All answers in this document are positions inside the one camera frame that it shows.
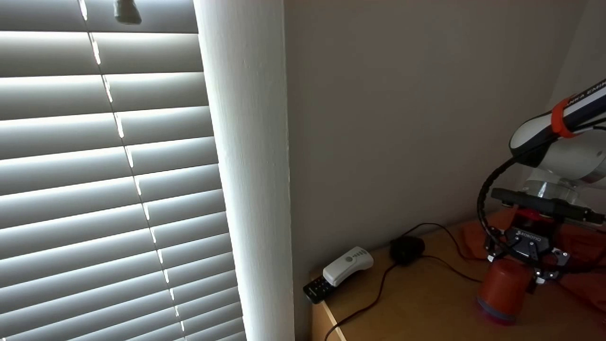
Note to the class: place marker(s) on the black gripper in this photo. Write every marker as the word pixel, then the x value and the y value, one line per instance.
pixel 531 244

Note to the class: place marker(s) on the red plastic cup purple rim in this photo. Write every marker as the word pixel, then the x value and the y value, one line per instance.
pixel 503 295

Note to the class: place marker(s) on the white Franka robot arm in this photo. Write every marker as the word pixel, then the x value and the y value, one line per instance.
pixel 569 153

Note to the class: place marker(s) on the light wooden dresser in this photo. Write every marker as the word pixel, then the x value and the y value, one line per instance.
pixel 429 310

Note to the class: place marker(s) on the black round puck device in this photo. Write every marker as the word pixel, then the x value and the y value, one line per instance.
pixel 408 249

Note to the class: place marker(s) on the white handheld device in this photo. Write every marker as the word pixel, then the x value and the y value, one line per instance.
pixel 347 266

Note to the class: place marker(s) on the black remote control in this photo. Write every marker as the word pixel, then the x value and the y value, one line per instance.
pixel 315 291

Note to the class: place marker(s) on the white window blinds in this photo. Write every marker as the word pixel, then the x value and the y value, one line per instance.
pixel 96 191

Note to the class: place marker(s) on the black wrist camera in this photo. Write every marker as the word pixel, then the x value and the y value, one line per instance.
pixel 542 206

